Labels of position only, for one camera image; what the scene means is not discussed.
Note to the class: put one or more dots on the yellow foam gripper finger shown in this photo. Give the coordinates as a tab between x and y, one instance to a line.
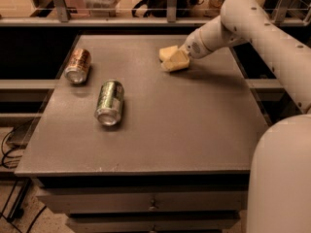
181	61

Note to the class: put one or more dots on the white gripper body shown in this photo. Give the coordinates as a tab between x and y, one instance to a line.
193	48

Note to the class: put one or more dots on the yellow wavy sponge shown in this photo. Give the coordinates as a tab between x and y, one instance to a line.
168	53

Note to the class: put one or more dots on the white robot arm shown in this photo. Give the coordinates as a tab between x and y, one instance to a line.
279	195

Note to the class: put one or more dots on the black bag on shelf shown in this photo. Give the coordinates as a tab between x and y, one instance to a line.
159	8

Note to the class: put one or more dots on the green soda can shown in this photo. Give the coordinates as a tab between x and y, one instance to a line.
109	104

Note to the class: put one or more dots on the clear plastic container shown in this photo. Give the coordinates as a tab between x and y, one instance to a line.
102	8

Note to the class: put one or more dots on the orange soda can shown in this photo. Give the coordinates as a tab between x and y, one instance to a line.
77	68

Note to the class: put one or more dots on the grey metal railing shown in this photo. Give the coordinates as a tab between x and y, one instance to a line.
74	13

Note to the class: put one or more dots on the upper drawer knob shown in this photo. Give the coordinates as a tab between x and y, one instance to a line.
153	207

